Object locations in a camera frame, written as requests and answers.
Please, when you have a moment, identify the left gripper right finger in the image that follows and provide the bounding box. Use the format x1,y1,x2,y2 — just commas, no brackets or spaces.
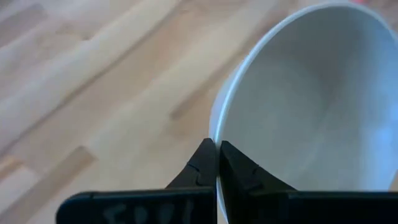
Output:
220,141,398,224

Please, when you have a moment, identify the white ceramic bowl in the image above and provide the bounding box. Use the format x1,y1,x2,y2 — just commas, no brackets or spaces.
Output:
208,1,398,224

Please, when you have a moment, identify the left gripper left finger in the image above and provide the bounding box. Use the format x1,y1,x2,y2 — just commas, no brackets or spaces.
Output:
55,138,218,224

